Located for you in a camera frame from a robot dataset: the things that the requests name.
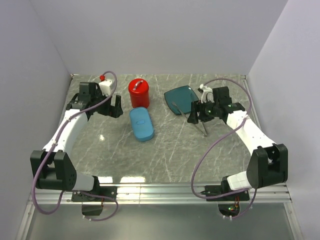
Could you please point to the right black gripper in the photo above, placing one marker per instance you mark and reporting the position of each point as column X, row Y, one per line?
column 193, row 117

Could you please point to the blue lunch box lid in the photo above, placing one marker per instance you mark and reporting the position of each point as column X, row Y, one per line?
column 139, row 113

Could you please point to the blue lunch box base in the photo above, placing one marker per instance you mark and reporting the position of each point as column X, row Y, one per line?
column 143, row 129

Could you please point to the metal food tongs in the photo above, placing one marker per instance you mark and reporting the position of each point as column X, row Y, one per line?
column 193, row 119

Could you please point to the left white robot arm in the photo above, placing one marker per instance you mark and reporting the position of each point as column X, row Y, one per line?
column 52, row 167

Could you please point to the red round cup lid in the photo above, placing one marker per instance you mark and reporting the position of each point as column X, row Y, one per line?
column 138, row 87

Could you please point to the red ribbed cup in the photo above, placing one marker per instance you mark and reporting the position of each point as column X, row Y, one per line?
column 139, row 97

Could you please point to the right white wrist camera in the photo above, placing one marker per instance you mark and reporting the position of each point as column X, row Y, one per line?
column 207, row 94

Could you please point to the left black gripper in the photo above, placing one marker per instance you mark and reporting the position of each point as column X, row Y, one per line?
column 113, row 111

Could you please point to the dark teal square plate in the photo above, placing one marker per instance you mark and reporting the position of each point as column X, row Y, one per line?
column 183, row 97

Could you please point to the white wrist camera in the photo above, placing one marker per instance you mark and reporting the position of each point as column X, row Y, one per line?
column 207, row 94
column 106, row 85

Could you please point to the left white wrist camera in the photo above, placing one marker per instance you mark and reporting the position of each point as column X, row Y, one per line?
column 106, row 85

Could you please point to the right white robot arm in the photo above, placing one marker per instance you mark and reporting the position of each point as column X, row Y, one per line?
column 268, row 164

